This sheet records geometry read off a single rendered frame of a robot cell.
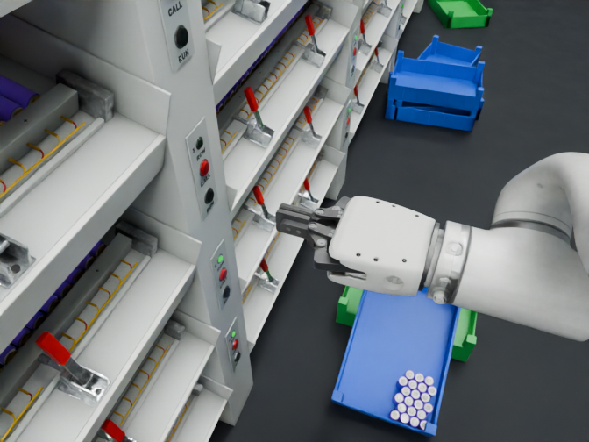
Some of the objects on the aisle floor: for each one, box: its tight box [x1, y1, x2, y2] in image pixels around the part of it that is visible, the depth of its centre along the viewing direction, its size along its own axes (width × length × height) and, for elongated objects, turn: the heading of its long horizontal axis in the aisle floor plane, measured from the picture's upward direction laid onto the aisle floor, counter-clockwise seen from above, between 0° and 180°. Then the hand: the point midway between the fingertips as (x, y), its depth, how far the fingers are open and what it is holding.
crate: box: [331, 287, 461, 437], centre depth 99 cm, size 30×20×8 cm
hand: (294, 221), depth 55 cm, fingers closed
